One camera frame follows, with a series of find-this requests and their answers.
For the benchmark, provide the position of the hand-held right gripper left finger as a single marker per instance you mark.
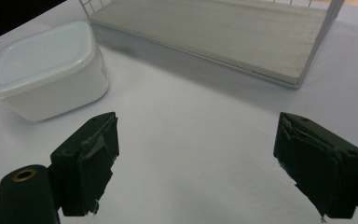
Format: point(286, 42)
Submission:
point(84, 168)

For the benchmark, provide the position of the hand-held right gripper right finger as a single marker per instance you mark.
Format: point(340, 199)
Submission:
point(320, 174)

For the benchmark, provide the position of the white plastic container with lid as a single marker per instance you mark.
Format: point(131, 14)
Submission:
point(48, 71)

